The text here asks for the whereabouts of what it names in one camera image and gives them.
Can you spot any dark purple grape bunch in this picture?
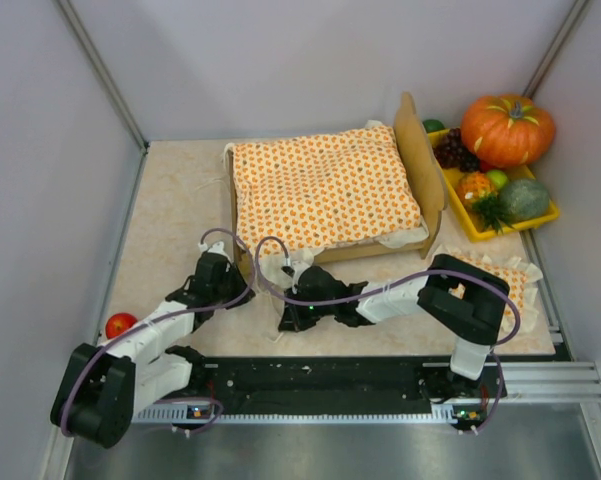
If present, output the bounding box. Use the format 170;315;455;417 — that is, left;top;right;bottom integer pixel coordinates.
433;128;480;173

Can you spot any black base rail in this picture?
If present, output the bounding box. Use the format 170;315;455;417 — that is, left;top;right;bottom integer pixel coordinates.
179;357;500;416

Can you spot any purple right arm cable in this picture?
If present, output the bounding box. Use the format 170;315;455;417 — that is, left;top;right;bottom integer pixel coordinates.
254;235;522;435

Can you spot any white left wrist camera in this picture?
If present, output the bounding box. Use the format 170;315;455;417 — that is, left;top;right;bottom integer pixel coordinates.
198;241;229;258

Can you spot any orange pumpkin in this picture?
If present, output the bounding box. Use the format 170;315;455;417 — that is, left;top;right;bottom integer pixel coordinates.
460;94;556;169

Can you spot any orange pineapple toy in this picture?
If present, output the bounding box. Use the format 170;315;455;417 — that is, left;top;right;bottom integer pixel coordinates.
455;172;512;234

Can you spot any dark green lime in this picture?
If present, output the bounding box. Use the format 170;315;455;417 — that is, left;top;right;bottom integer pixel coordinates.
422;119;446;134

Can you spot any duck print pillow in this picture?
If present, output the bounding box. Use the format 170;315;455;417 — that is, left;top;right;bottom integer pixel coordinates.
436;245;543;334

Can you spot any green melon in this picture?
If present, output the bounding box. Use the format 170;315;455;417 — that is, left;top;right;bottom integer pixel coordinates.
499;178;550;223

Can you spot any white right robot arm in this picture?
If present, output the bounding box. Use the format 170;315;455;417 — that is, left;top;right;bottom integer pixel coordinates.
278;254;510;403

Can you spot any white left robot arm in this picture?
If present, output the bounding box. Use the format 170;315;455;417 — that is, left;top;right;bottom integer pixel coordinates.
50;242;255;448

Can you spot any red apple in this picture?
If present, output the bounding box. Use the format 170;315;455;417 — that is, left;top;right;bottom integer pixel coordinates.
104;312;137;339

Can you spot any red tomato under pumpkin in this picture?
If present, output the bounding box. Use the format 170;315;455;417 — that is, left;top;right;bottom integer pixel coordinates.
480;161;495;173

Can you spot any yellow plastic tray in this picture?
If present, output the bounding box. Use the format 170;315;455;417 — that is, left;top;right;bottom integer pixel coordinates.
427;129;561;243

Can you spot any wooden pet bed frame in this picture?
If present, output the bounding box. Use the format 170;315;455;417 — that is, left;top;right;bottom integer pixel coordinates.
223;93;448;275

